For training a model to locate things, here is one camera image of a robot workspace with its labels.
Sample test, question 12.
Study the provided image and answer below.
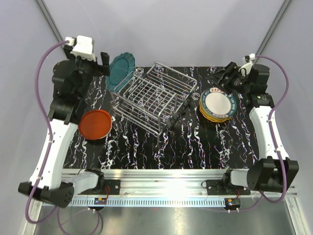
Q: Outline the orange round plastic plate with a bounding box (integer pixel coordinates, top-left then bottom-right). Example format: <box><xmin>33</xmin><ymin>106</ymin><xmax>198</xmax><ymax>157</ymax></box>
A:
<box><xmin>78</xmin><ymin>110</ymin><xmax>112</xmax><ymax>141</ymax></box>

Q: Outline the aluminium frame post right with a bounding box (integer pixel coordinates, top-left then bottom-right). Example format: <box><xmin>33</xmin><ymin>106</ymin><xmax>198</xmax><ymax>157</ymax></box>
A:
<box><xmin>256</xmin><ymin>0</ymin><xmax>293</xmax><ymax>55</ymax></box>

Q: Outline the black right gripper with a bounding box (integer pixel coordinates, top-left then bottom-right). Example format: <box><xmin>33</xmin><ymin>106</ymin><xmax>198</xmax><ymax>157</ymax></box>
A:
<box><xmin>206</xmin><ymin>62</ymin><xmax>251</xmax><ymax>95</ymax></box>

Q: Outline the small circuit board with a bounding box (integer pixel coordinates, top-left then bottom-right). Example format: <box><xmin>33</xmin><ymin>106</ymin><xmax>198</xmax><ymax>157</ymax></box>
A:
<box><xmin>94</xmin><ymin>198</ymin><xmax>107</xmax><ymax>205</ymax></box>
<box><xmin>226</xmin><ymin>198</ymin><xmax>241</xmax><ymax>208</ymax></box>

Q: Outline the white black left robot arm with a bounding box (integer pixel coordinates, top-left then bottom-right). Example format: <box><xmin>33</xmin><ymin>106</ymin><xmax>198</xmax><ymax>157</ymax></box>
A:
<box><xmin>18</xmin><ymin>52</ymin><xmax>112</xmax><ymax>208</ymax></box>

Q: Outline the white plate green rim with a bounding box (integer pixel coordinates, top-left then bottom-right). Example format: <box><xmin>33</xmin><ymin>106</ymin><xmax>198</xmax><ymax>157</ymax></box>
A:
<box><xmin>200</xmin><ymin>87</ymin><xmax>237</xmax><ymax>118</ymax></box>

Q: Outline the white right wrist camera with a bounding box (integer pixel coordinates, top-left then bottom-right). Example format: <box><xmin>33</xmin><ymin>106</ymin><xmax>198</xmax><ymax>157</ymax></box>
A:
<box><xmin>239</xmin><ymin>53</ymin><xmax>256</xmax><ymax>77</ymax></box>

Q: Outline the silver wire dish rack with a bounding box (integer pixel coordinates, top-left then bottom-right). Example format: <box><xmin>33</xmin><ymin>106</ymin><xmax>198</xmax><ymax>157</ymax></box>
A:
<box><xmin>110</xmin><ymin>62</ymin><xmax>198</xmax><ymax>147</ymax></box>

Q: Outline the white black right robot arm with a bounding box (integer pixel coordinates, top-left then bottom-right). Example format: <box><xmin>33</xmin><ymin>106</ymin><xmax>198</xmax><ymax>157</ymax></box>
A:
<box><xmin>213</xmin><ymin>62</ymin><xmax>299</xmax><ymax>198</ymax></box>

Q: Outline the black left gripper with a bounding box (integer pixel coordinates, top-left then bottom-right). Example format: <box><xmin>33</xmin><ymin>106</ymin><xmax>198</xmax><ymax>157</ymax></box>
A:
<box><xmin>65</xmin><ymin>45</ymin><xmax>110</xmax><ymax>99</ymax></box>

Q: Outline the aluminium front mounting rail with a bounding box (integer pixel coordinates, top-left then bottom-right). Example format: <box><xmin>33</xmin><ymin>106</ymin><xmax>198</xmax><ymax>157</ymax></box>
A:
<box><xmin>33</xmin><ymin>168</ymin><xmax>298</xmax><ymax>208</ymax></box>

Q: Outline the left small circuit board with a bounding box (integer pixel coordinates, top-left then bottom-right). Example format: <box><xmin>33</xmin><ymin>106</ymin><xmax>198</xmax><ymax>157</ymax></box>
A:
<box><xmin>94</xmin><ymin>198</ymin><xmax>107</xmax><ymax>205</ymax></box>

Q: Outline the aluminium frame rail left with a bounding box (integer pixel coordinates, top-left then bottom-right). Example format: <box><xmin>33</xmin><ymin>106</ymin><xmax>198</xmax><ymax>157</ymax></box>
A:
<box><xmin>34</xmin><ymin>0</ymin><xmax>63</xmax><ymax>42</ymax></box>

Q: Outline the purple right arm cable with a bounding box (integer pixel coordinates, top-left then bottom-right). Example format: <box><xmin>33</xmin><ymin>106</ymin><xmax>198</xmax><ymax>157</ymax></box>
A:
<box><xmin>241</xmin><ymin>55</ymin><xmax>291</xmax><ymax>212</ymax></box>

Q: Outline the right small circuit board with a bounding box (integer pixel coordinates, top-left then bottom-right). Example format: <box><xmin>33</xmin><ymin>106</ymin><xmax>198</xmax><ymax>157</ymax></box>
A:
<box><xmin>226</xmin><ymin>198</ymin><xmax>241</xmax><ymax>208</ymax></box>

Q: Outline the teal scalloped plate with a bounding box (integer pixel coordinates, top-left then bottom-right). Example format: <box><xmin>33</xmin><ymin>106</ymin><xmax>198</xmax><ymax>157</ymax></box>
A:
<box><xmin>106</xmin><ymin>52</ymin><xmax>135</xmax><ymax>93</ymax></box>

